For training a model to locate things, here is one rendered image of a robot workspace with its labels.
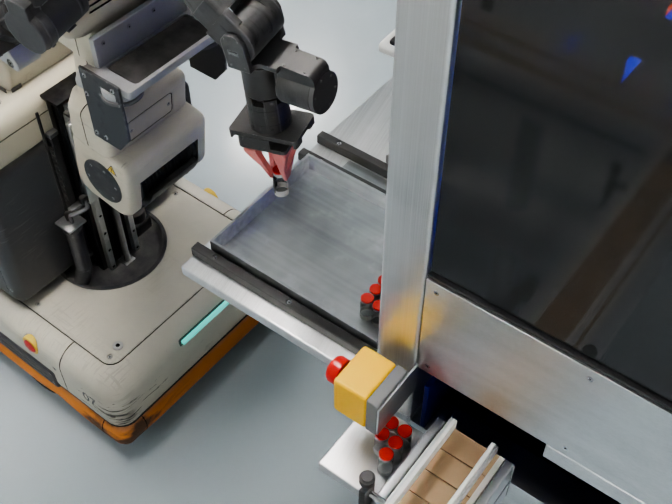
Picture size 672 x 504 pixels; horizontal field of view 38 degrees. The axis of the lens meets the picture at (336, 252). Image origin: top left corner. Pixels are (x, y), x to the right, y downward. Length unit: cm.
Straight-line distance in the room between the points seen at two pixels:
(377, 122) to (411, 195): 77
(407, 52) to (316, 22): 263
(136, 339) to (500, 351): 126
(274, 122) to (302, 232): 39
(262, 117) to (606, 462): 61
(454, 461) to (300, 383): 121
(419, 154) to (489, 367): 32
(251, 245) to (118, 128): 34
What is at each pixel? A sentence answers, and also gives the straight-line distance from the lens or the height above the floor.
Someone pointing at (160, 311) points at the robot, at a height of 28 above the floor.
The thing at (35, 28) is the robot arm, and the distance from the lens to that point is 151.
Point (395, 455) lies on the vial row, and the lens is 137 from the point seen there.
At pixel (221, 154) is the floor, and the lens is 308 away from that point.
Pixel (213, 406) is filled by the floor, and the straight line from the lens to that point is 250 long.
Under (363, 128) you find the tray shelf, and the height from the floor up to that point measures 88.
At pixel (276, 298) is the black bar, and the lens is 154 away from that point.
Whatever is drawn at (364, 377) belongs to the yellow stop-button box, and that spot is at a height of 103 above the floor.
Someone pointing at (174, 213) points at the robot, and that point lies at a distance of 253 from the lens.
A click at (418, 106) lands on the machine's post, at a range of 100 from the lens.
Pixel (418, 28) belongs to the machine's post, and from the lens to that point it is 95.
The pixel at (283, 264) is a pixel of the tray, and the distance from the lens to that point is 160.
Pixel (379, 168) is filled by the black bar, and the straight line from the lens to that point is 173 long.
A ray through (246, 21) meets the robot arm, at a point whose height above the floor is 140.
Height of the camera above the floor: 211
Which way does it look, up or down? 49 degrees down
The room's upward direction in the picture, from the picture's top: straight up
